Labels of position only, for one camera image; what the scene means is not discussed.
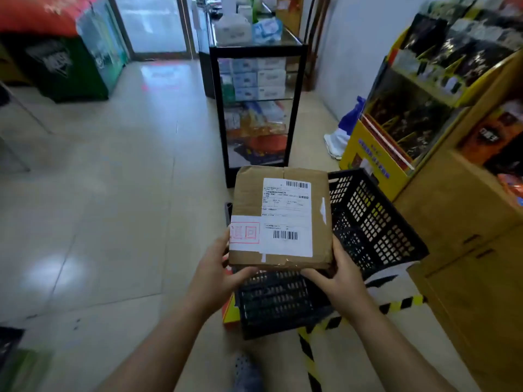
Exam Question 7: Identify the person's left hand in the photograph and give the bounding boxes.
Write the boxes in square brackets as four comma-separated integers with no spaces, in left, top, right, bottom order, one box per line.
[186,228,259,319]

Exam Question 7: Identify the person's right hand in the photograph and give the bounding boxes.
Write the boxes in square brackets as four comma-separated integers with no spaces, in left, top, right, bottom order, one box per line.
[300,234,370,321]

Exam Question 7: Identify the red stamped white sticker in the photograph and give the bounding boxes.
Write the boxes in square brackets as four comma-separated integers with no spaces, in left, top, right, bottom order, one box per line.
[229,216,262,253]

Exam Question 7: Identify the black crate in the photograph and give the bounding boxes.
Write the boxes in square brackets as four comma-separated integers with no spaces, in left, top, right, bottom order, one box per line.
[224,168,430,340]

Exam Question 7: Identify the brown taped cardboard parcel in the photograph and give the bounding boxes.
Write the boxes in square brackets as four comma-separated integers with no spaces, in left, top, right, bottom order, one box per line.
[228,166,334,271]

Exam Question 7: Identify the person's right forearm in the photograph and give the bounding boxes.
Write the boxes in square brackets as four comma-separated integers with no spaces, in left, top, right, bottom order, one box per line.
[347,296,458,392]

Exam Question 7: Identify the person's left forearm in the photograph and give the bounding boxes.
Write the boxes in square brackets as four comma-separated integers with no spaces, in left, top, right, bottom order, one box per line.
[96,296,213,392]

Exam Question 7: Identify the yellow cardboard display stand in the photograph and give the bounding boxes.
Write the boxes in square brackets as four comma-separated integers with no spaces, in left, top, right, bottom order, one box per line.
[339,0,523,203]

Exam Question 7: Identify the grey perforated shoe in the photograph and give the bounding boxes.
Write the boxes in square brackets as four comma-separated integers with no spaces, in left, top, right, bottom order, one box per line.
[230,351,264,392]

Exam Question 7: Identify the wooden cupboard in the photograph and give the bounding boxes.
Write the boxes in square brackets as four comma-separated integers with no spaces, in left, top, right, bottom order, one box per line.
[392,51,523,392]

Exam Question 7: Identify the black glass display cabinet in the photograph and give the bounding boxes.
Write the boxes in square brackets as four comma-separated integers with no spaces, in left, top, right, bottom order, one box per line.
[209,44,309,188]

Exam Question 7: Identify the white tissue pack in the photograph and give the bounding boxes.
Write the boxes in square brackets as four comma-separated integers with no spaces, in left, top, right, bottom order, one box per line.
[214,14,253,46]

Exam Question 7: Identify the blue plastic packet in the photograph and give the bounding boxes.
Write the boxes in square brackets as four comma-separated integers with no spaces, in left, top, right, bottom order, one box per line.
[252,18,284,44]

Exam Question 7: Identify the green red chest freezer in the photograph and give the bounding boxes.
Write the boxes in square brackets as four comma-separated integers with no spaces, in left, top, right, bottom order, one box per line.
[0,0,131,103]

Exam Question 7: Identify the glass door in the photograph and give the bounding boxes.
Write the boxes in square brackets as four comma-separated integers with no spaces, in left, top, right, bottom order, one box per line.
[108,0,197,61]

